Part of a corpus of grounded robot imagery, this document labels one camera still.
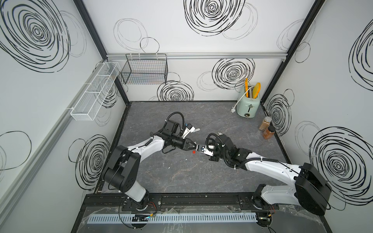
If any mint green toaster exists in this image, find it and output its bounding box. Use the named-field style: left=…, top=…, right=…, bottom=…
left=236, top=86, right=260, bottom=118

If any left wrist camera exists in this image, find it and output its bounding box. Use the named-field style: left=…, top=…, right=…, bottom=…
left=182, top=124, right=196, bottom=139

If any yellow spatula right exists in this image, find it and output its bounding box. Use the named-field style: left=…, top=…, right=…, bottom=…
left=252, top=83, right=261, bottom=99

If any white mesh shelf basket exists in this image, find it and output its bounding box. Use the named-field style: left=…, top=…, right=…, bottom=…
left=71, top=61, right=120, bottom=121

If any spice jar silver lid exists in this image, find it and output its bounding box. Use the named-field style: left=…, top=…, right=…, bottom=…
left=259, top=116, right=272, bottom=131

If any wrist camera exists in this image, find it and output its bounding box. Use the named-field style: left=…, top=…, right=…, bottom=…
left=197, top=145, right=215, bottom=156
left=182, top=124, right=196, bottom=139

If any white toaster power cord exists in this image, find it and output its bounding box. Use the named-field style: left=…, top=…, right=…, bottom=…
left=231, top=86, right=251, bottom=113

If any grey slotted cable duct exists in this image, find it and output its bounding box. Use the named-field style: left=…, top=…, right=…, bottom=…
left=87, top=213, right=257, bottom=224

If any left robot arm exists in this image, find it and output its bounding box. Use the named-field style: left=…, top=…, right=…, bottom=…
left=101, top=112, right=199, bottom=203

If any black wire basket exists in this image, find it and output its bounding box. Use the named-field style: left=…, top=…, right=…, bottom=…
left=121, top=53, right=168, bottom=85

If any orange spatula left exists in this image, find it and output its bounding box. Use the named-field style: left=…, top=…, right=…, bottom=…
left=245, top=78, right=249, bottom=98

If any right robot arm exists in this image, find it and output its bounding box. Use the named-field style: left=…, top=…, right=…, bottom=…
left=197, top=134, right=332, bottom=216

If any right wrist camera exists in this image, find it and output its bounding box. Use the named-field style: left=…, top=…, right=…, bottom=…
left=197, top=145, right=215, bottom=156

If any spice jar black lid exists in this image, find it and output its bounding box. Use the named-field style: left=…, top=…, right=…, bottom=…
left=262, top=125, right=275, bottom=139

